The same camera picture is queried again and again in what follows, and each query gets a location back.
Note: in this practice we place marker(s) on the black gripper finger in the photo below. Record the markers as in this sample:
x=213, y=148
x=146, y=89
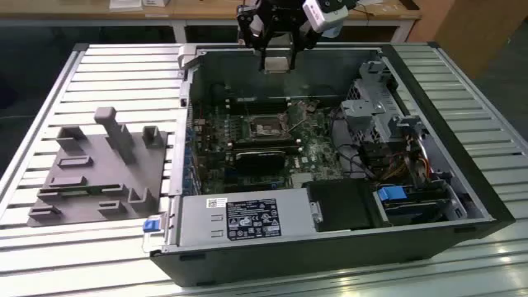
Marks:
x=252, y=31
x=293, y=52

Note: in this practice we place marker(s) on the silver CPU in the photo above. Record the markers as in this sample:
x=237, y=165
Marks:
x=276, y=65

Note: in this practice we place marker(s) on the CPU socket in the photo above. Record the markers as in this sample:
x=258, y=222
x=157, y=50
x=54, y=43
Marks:
x=268, y=127

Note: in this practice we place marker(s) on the metal drive cage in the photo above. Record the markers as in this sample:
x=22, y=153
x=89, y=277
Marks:
x=366, y=108

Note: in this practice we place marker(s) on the green motherboard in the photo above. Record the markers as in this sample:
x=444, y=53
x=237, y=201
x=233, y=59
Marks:
x=317, y=145

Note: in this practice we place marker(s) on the white box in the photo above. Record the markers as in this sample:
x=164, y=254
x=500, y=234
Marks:
x=122, y=4

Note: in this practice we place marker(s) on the black graphics card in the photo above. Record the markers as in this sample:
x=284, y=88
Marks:
x=260, y=164

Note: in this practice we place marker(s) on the small silver heatsink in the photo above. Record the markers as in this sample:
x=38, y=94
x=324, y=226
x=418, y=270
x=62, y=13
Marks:
x=302, y=179

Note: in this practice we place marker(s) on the wooden desk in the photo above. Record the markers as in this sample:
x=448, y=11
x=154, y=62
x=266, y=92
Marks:
x=82, y=12

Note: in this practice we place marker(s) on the wooden cabinet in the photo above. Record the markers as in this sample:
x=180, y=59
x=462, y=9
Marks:
x=473, y=31

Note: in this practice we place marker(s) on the black drive box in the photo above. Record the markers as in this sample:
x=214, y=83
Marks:
x=341, y=204

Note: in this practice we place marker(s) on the blue disk carrier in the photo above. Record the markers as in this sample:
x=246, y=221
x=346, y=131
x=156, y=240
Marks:
x=392, y=194

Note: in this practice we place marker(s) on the grey power supply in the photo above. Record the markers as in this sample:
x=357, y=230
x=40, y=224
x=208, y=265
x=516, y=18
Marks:
x=197, y=222

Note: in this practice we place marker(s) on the grey parts rack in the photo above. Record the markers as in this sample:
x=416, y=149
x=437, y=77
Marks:
x=102, y=185

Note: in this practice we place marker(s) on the blue case latch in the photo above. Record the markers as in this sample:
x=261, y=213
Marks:
x=150, y=225

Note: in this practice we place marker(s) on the black PC case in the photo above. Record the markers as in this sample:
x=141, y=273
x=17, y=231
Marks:
x=288, y=263

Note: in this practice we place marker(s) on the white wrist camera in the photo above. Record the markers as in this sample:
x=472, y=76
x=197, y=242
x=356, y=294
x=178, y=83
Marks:
x=325, y=12

